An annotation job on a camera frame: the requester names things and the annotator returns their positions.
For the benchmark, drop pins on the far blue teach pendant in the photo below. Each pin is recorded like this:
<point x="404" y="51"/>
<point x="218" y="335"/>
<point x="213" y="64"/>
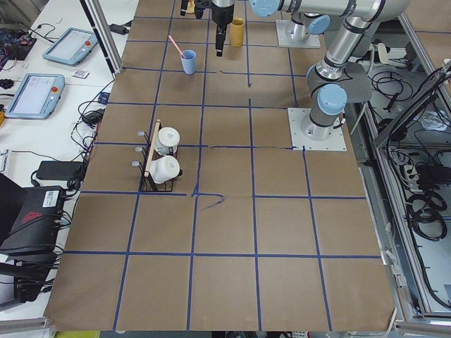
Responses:
<point x="71" y="47"/>

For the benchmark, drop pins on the grey office chair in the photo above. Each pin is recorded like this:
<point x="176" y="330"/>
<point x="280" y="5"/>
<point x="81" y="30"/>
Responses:
<point x="358" y="86"/>

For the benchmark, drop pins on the black computer box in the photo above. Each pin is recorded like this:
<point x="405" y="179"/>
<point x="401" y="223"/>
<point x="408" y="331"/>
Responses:
<point x="28" y="218"/>

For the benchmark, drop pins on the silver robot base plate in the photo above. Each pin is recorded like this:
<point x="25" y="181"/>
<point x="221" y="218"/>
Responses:
<point x="305" y="135"/>

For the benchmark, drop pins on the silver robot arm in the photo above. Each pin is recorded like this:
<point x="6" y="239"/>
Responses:
<point x="315" y="23"/>
<point x="324" y="78"/>

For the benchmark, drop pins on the white paper cup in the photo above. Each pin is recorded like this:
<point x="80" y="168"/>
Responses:
<point x="167" y="141"/>
<point x="164" y="169"/>

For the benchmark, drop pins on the pink chopstick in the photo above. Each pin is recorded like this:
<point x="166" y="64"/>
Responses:
<point x="177" y="47"/>

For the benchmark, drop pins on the large black power brick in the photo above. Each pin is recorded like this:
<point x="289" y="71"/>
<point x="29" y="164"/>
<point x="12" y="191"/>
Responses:
<point x="58" y="170"/>

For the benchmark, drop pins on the small white remote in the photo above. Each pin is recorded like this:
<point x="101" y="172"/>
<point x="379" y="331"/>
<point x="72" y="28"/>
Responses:
<point x="80" y="74"/>

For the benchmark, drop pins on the aluminium frame post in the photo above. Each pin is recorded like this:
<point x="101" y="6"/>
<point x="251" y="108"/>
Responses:
<point x="98" y="23"/>

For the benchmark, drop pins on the near blue teach pendant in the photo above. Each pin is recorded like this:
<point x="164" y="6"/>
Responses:
<point x="36" y="97"/>

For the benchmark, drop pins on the light blue plastic cup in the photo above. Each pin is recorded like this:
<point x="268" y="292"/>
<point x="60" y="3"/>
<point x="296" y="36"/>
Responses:
<point x="188" y="60"/>

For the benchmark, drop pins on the bamboo cylinder holder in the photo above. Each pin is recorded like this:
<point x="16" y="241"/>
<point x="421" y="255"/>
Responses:
<point x="237" y="30"/>

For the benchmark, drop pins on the black wire rack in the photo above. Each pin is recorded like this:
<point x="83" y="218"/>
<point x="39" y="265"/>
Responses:
<point x="149" y="154"/>

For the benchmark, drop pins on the black power adapter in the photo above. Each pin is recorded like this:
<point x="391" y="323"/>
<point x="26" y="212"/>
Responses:
<point x="118" y="29"/>

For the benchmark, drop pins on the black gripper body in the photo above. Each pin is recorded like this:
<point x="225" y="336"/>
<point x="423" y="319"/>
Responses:
<point x="222" y="15"/>
<point x="183" y="8"/>

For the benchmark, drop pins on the blue teach pendant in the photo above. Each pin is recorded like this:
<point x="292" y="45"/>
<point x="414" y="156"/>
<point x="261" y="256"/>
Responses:
<point x="36" y="97"/>
<point x="71" y="47"/>

